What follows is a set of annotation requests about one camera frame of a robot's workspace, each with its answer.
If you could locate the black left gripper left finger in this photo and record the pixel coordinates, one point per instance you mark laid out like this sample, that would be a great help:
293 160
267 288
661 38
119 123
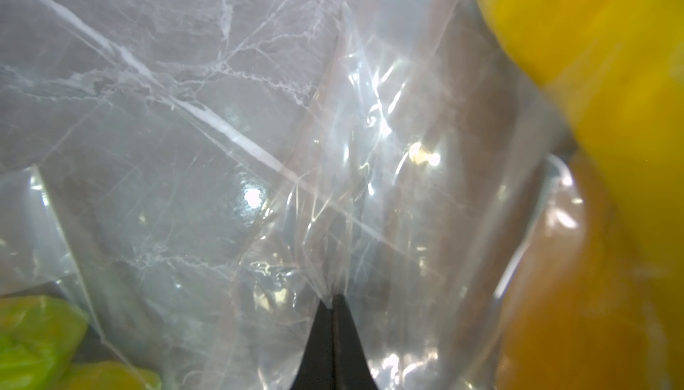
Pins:
316 370

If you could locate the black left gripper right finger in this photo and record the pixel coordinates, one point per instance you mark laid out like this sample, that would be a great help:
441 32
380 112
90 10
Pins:
351 370

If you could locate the clear zip bag with bananas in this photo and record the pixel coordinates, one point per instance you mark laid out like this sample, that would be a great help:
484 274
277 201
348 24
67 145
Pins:
436 189

